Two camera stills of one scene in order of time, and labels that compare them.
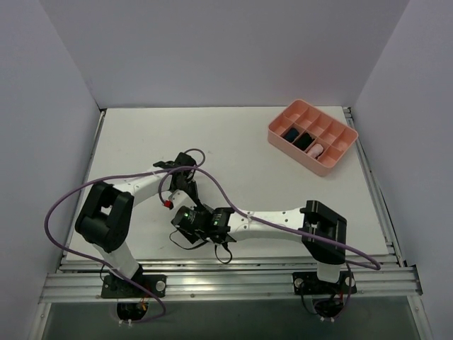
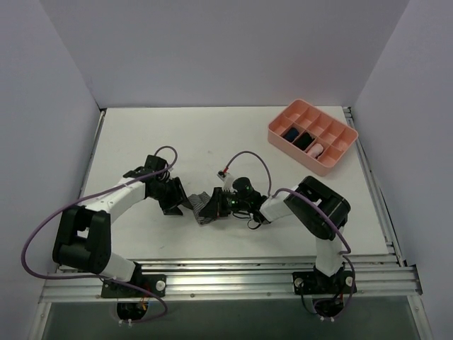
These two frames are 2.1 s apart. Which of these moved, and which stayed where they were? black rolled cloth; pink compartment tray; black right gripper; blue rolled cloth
Moved: black right gripper
Stayed: pink compartment tray; black rolled cloth; blue rolled cloth
